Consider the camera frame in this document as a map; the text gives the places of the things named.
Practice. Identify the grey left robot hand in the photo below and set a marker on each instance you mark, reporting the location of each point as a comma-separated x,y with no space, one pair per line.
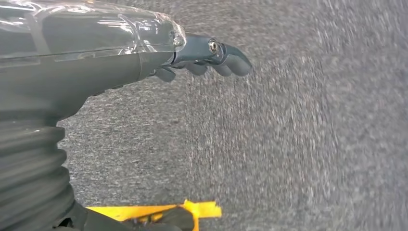
79,63

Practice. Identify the yellow floor tape line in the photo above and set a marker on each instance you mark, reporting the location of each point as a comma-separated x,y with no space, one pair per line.
204,210

